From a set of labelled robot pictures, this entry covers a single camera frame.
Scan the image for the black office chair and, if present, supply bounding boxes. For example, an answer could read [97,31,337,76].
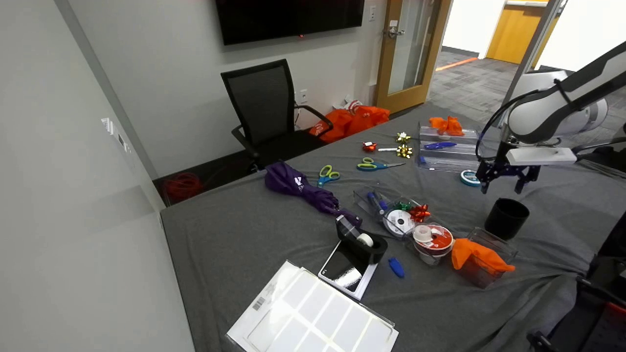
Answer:
[220,59,334,172]

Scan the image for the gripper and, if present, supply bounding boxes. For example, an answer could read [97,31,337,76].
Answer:
[476,160,541,195]

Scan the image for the black cup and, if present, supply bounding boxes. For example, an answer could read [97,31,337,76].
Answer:
[484,198,530,241]

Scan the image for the coil of red cable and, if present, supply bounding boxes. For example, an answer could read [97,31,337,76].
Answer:
[163,172,204,202]

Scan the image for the yellow door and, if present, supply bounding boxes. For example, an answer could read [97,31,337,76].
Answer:
[485,2,560,65]

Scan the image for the small green blue scissors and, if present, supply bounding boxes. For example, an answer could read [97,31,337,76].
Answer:
[317,165,341,188]

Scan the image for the grey table cloth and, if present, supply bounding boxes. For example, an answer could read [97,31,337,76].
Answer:
[160,102,626,352]

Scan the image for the white ribbon spool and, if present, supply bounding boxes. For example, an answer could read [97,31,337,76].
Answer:
[382,209,417,239]

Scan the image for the clear round container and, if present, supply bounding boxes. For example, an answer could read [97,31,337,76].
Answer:
[406,222,455,266]

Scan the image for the purple folded umbrella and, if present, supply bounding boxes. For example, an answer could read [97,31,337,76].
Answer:
[265,161,363,227]

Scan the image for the clear tray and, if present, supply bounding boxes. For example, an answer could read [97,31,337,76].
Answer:
[353,187,398,221]

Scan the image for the large clear plastic box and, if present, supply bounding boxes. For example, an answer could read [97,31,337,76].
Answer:
[417,122,488,173]

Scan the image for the pack of white label sheets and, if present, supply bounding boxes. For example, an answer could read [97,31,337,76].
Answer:
[226,260,400,352]

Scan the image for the wooden door with glass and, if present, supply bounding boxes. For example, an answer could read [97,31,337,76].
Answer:
[375,0,453,115]

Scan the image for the long green blue scissors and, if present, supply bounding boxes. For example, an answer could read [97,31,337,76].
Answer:
[356,157,406,172]

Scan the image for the white wall thermostat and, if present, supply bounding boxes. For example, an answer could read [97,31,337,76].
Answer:
[101,117,132,153]

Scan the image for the blue marker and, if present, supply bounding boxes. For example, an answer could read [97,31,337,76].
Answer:
[367,191,389,215]

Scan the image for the red ribbon spool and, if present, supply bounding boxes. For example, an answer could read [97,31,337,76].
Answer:
[415,225,454,256]

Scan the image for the orange cloth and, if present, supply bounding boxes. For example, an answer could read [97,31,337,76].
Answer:
[429,116,465,137]
[450,238,516,273]

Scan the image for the wall television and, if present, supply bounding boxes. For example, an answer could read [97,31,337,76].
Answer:
[215,0,365,46]

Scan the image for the clear square container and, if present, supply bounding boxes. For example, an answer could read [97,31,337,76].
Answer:
[455,227,518,289]

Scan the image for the heap of orange bags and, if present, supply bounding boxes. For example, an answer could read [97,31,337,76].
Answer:
[309,105,391,144]

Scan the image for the black tape dispenser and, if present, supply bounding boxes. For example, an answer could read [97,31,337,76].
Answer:
[335,215,389,265]

